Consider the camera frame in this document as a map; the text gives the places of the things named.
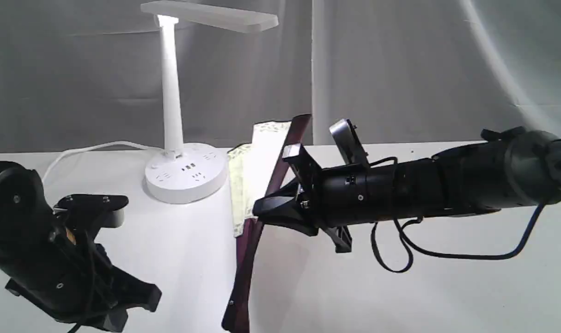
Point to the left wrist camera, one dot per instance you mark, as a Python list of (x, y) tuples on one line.
[(91, 212)]

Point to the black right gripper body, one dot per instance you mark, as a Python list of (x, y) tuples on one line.
[(335, 198)]

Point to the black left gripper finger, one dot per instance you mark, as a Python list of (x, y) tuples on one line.
[(131, 292), (113, 320)]

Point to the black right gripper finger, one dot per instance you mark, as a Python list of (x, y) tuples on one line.
[(285, 212), (288, 192)]

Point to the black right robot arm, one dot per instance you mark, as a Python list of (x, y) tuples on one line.
[(513, 168)]

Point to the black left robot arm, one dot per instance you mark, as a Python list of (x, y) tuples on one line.
[(23, 207)]

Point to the cream paper folding fan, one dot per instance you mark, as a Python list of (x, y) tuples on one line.
[(255, 170)]

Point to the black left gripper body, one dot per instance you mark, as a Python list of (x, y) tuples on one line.
[(67, 276)]

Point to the white desk lamp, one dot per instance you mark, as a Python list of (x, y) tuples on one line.
[(187, 172)]

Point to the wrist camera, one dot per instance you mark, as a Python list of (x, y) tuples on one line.
[(91, 212), (348, 143)]

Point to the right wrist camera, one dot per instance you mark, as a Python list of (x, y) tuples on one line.
[(348, 143)]

